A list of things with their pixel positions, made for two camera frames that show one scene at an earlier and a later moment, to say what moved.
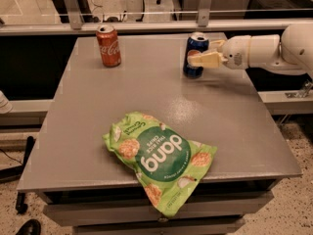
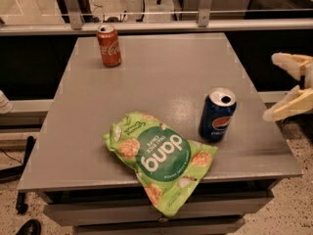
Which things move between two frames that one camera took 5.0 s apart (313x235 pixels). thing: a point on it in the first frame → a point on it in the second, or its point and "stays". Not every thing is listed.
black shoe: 29,227 stays
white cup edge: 5,106 stays
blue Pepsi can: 196,41 → 218,109
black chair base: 21,206 stays
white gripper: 237,52 → 293,107
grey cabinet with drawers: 83,181 stays
